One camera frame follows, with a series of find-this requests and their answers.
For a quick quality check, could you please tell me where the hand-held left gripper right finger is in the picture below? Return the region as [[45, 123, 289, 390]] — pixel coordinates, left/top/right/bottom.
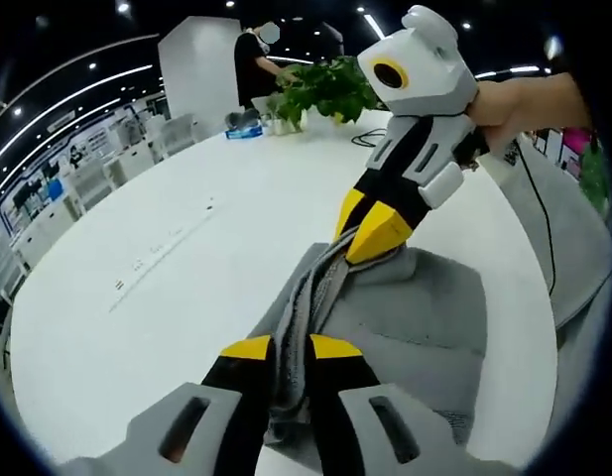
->
[[307, 333, 471, 476]]

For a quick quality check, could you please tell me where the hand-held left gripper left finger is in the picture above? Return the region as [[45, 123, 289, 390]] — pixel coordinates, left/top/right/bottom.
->
[[126, 334, 273, 476]]

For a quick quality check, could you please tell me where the grey towel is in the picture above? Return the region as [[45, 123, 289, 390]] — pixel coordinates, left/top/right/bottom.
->
[[245, 225, 488, 468]]

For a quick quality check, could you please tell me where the person's right hand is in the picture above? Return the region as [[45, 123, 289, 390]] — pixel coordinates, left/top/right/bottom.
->
[[465, 78, 536, 161]]

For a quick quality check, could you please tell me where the potted green plant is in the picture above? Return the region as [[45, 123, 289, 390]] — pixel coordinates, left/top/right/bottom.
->
[[267, 55, 387, 136]]

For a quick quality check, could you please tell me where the blue tissue pack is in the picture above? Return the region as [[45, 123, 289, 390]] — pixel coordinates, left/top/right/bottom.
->
[[224, 124, 264, 141]]

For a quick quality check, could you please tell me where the person's grey clothing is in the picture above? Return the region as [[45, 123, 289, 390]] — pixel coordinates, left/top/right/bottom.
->
[[476, 132, 612, 329]]

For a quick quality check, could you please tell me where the grey round object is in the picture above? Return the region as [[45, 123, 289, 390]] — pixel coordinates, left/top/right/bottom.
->
[[224, 110, 260, 128]]

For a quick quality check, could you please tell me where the pink object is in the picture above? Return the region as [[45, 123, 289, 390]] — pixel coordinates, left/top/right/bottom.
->
[[559, 125, 598, 171]]

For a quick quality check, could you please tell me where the white office chair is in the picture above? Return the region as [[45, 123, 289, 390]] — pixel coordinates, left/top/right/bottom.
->
[[158, 113, 198, 161]]

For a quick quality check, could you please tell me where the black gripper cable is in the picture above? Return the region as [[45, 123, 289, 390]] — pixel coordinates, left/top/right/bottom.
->
[[515, 140, 558, 295]]

